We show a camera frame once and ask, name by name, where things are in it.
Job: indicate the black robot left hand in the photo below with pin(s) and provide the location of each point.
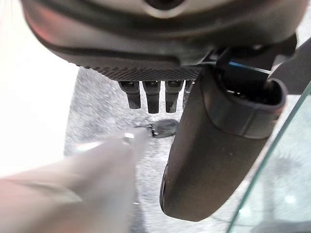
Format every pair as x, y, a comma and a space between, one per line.
136, 36

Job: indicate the dark robot foot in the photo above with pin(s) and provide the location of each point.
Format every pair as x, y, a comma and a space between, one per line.
165, 126

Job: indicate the silver robot leg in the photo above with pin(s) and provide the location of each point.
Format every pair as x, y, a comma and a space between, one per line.
80, 184

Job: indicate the glass table with dark edge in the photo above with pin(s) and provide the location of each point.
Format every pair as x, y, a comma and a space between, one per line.
279, 184

